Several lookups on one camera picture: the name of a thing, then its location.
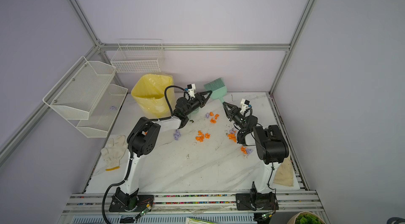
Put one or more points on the orange purple scraps back cluster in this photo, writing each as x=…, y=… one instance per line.
x=212, y=117

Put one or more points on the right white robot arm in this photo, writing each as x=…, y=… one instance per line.
x=269, y=143

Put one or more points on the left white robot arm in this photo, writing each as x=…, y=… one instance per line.
x=142, y=140

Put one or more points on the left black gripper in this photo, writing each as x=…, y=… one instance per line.
x=200, y=97

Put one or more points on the green plastic dustpan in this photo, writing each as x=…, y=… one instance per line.
x=194, y=113

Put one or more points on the orange purple scraps front right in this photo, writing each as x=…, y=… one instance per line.
x=246, y=151

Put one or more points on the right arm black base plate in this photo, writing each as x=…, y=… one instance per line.
x=256, y=201

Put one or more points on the green hand brush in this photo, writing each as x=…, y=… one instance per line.
x=218, y=88

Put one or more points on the orange scraps centre cluster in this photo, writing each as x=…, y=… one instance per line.
x=201, y=136

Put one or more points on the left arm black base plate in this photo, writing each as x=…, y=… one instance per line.
x=130, y=202

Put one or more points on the orange purple scraps cluster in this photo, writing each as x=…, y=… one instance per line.
x=212, y=117
x=232, y=135

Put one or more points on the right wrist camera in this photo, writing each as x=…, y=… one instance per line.
x=245, y=105

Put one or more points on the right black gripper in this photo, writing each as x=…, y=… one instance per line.
x=233, y=114

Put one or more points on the white mesh shelf upper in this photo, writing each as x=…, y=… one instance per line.
x=76, y=96

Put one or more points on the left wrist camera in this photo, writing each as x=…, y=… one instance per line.
x=191, y=90

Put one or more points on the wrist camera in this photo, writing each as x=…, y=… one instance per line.
x=191, y=90
x=245, y=105

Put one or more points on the aluminium front rail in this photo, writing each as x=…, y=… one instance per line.
x=174, y=208

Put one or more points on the orange purple scraps right cluster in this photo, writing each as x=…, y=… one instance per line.
x=232, y=135

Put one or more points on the cream trash bin yellow liner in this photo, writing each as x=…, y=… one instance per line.
x=149, y=93

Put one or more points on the white mesh shelf lower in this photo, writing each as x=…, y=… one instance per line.
x=105, y=113

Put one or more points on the beige cloth rag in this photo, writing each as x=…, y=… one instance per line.
x=285, y=174

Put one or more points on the white cotton work glove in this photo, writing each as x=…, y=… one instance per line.
x=114, y=152

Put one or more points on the lone purple paper scrap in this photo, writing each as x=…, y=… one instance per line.
x=177, y=135

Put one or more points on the white wire basket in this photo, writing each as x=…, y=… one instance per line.
x=139, y=56

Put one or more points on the white mesh shelf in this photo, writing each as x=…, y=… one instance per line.
x=105, y=113
x=76, y=96

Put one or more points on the green plant in pot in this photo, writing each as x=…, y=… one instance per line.
x=306, y=218

